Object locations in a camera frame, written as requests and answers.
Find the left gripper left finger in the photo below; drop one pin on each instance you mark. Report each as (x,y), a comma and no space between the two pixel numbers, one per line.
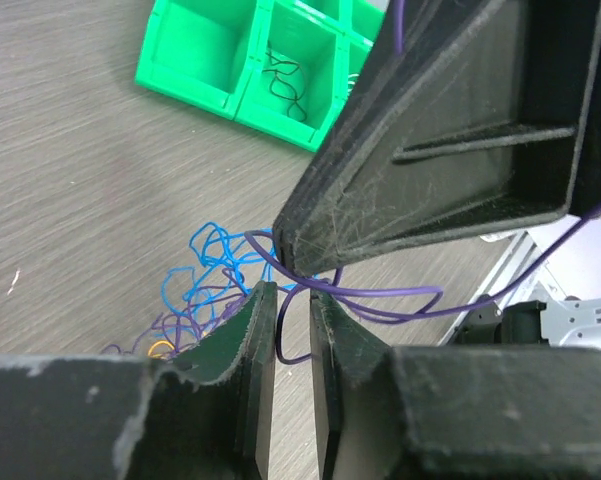
(205,414)

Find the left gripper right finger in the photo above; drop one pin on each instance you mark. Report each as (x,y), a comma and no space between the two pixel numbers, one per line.
(450,412)

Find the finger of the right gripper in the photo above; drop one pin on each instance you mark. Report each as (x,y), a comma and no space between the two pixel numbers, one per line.
(468,118)

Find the aluminium frame rail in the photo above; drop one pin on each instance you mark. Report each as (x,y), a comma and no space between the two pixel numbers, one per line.
(540,285)

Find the green compartment bin tray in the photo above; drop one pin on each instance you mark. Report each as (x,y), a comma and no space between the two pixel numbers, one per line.
(285,68)

